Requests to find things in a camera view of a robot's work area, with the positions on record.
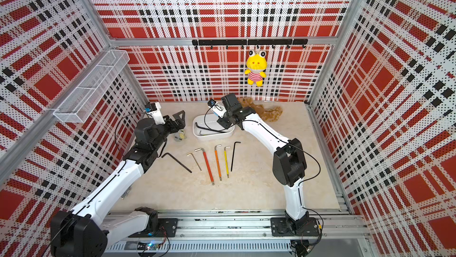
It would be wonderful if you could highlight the short black hex key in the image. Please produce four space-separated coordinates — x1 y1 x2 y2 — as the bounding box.
195 122 227 133

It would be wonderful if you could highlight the orange handled hex key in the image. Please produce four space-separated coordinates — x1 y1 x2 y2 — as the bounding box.
214 144 222 181

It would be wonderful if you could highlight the red handled hex key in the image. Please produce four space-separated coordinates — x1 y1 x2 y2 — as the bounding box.
195 148 215 186

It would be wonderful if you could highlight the yellow handled hex key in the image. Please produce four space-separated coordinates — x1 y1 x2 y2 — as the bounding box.
224 146 231 178

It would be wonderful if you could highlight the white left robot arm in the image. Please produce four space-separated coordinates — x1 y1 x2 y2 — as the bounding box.
50 111 186 257

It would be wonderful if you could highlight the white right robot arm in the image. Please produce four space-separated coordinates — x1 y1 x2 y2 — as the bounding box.
208 94 319 236

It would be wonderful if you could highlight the long black hex key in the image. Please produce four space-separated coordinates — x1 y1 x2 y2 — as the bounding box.
161 152 192 173

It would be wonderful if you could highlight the small silver hex key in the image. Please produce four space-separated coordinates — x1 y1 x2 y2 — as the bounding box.
186 152 202 171

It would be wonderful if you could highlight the white plastic storage box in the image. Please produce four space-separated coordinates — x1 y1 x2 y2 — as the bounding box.
192 114 235 141

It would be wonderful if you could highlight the clear tape roll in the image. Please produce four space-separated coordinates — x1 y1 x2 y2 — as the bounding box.
174 129 186 142

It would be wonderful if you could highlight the brown plush teddy bear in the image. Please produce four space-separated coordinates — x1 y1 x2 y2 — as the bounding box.
238 97 283 122

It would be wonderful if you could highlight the yellow frog plush toy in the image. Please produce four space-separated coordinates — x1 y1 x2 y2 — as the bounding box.
245 50 267 87

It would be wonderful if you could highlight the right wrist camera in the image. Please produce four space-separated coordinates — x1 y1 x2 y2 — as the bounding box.
208 99 226 118

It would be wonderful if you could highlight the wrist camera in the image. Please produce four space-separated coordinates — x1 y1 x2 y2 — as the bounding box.
145 103 165 125
208 99 226 118

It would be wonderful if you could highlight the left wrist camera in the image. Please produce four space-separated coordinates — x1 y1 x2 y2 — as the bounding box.
145 103 165 125

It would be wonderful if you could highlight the black wall hook rail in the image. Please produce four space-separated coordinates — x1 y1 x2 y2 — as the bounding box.
192 38 309 48

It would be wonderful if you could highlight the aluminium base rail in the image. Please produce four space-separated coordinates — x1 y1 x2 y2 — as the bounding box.
105 209 376 257

